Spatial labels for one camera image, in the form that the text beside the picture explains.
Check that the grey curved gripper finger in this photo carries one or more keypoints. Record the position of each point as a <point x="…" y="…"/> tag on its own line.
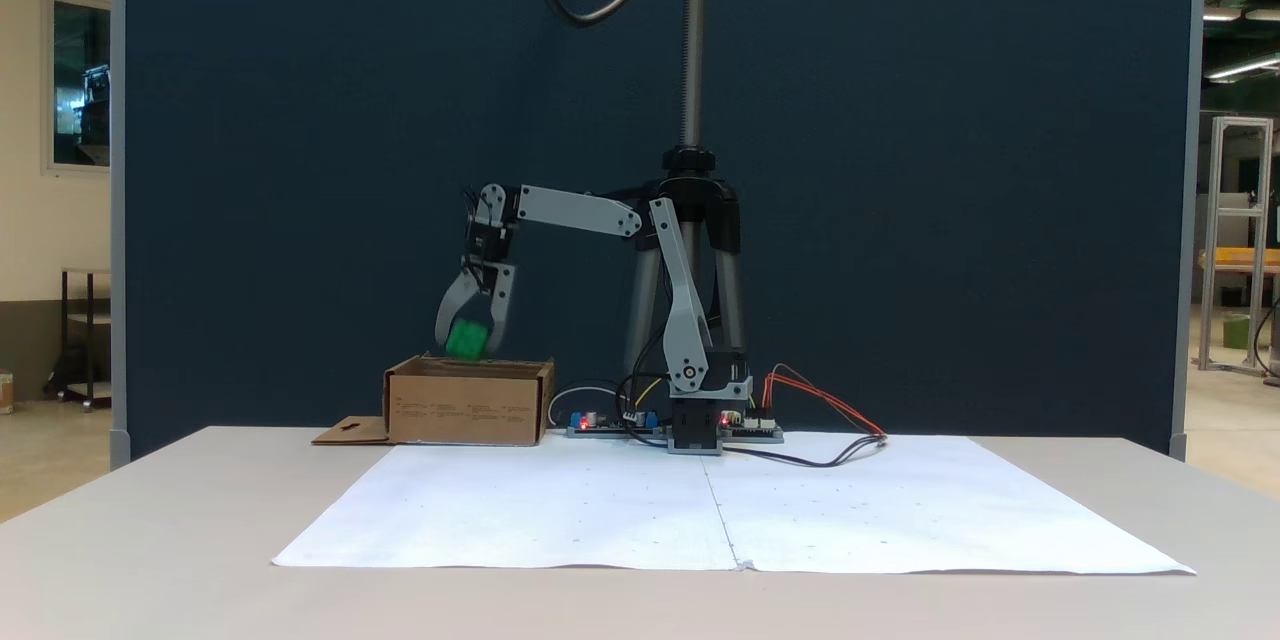
<point x="447" y="315"/>

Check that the green dice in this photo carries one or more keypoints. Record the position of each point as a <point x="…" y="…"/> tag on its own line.
<point x="466" y="340"/>

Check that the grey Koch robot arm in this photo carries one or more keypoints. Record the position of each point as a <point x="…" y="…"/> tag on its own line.
<point x="680" y="310"/>

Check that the wooden workbench top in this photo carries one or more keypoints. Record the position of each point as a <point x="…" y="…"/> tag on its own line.
<point x="1240" y="260"/>

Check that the dark blue partition panel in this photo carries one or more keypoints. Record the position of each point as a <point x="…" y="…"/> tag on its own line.
<point x="900" y="170"/>

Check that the dark circuit board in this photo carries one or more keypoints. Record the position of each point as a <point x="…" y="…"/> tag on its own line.
<point x="760" y="432"/>

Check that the white paper sheet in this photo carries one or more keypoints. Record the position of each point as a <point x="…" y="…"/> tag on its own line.
<point x="560" y="510"/>

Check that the blue circuit board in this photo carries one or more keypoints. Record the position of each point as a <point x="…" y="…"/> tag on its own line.
<point x="600" y="426"/>

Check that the small cardboard carton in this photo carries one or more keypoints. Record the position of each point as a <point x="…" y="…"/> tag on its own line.
<point x="5" y="392"/>

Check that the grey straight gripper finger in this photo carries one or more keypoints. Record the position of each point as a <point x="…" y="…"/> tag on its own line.
<point x="503" y="305"/>

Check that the ceiling light strip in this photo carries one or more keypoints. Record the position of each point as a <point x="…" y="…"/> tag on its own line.
<point x="1245" y="68"/>

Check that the black camera tripod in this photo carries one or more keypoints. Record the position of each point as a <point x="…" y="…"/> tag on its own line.
<point x="693" y="70"/>

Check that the aluminium profile frame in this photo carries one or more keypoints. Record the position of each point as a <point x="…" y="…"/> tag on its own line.
<point x="1240" y="123"/>

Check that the green bin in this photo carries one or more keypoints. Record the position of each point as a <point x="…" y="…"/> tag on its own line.
<point x="1236" y="332"/>

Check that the framed wall window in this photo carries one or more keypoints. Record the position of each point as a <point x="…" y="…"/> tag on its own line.
<point x="80" y="80"/>

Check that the brown cardboard box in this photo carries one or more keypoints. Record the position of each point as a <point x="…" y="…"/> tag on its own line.
<point x="465" y="410"/>

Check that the black shelf cart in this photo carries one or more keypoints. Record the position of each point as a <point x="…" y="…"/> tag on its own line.
<point x="85" y="270"/>

